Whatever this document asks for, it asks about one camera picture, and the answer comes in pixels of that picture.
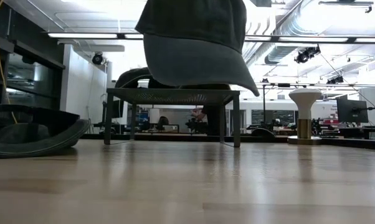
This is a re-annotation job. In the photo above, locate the dark office chair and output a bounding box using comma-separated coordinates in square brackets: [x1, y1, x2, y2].
[156, 116, 171, 131]

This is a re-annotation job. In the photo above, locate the blue-gray baseball cap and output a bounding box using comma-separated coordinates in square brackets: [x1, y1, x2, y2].
[134, 0, 260, 97]

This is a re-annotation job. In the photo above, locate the black aluminium table frame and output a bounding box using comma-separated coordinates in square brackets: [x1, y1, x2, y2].
[80, 133, 375, 152]

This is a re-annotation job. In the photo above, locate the black vertical pole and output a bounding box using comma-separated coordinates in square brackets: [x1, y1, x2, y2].
[262, 83, 267, 125]

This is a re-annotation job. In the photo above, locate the person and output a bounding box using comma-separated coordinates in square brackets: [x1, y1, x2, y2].
[189, 105, 221, 136]

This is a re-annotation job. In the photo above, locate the long linear ceiling lamp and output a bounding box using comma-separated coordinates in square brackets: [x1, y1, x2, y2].
[47, 32, 375, 44]

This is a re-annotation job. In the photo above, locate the black computer monitor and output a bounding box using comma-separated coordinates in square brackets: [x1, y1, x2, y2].
[336, 98, 369, 124]

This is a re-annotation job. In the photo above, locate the gray perforated metal shelf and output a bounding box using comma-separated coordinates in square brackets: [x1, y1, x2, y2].
[103, 88, 241, 148]

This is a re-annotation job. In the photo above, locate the black spotlight cluster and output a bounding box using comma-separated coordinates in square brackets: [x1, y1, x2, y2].
[294, 45, 321, 65]

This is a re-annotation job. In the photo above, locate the yellow power cable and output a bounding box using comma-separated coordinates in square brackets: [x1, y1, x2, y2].
[0, 0, 19, 124]

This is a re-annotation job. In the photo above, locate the black ceiling spotlight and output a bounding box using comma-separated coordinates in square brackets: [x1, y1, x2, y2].
[92, 52, 105, 65]

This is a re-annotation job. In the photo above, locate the distant linear lamp rail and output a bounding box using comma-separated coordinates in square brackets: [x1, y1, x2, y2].
[255, 81, 375, 88]

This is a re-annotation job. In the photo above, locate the dark charcoal baseball cap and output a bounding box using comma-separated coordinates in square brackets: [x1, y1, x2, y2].
[115, 67, 179, 90]

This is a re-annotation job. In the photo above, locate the white-topped brass stand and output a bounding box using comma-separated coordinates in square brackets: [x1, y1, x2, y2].
[287, 88, 323, 146]

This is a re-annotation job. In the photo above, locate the black dome-shaped object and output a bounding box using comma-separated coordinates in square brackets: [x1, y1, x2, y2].
[251, 127, 276, 138]

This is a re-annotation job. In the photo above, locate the small black spotlight pair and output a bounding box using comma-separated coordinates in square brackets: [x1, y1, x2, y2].
[326, 75, 344, 85]

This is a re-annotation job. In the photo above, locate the dark monitor on stand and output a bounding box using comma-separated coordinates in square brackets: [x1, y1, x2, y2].
[102, 99, 125, 119]

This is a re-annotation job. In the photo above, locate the black baseball cap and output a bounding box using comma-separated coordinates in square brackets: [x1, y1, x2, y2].
[0, 104, 92, 159]

